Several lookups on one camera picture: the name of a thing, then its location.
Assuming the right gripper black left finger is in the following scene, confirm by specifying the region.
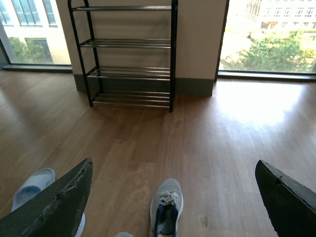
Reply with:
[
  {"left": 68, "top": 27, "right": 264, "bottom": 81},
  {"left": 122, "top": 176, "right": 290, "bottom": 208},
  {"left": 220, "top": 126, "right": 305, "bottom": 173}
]
[{"left": 0, "top": 158, "right": 93, "bottom": 237}]

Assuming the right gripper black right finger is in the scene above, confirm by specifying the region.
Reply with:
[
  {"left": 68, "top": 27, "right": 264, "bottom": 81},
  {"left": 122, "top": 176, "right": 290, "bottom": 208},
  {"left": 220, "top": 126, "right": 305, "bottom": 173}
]
[{"left": 255, "top": 160, "right": 316, "bottom": 237}]

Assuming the light blue slide slipper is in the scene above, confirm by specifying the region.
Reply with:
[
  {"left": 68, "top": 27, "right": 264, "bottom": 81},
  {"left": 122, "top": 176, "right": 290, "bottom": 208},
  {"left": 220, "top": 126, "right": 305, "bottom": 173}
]
[
  {"left": 11, "top": 168, "right": 56, "bottom": 212},
  {"left": 75, "top": 213, "right": 86, "bottom": 237}
]

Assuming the grey sneaker with navy lining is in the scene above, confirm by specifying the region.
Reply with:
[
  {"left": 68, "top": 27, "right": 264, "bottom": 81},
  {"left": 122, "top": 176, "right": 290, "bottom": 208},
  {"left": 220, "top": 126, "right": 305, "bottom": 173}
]
[{"left": 150, "top": 178, "right": 184, "bottom": 237}]

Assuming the black metal shoe rack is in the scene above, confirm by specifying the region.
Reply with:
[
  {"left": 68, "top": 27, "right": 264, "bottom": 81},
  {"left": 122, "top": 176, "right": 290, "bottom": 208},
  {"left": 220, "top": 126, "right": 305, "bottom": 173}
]
[{"left": 68, "top": 0, "right": 178, "bottom": 111}]

